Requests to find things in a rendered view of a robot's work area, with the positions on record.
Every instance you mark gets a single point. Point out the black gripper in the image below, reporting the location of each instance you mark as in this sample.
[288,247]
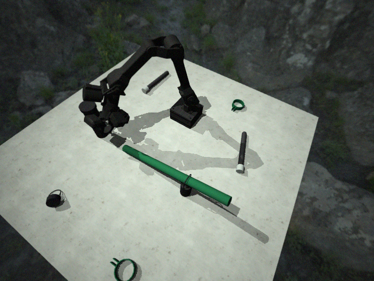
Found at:
[99,122]

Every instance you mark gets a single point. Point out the green pipe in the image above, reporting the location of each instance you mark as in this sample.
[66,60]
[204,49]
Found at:
[180,176]

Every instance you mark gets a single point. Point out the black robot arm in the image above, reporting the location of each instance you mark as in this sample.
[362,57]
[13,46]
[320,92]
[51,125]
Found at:
[119,78]

